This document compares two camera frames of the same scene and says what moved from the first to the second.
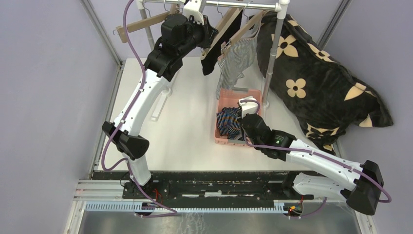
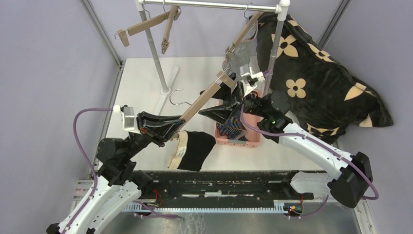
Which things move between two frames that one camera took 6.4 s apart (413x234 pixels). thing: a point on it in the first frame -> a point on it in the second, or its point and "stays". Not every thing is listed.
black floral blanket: x=327 y=99 stays
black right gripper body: x=256 y=142 -> x=252 y=104
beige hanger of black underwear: x=232 y=13 -> x=200 y=102
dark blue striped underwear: x=229 y=123 stays
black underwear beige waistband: x=208 y=63 -> x=192 y=149
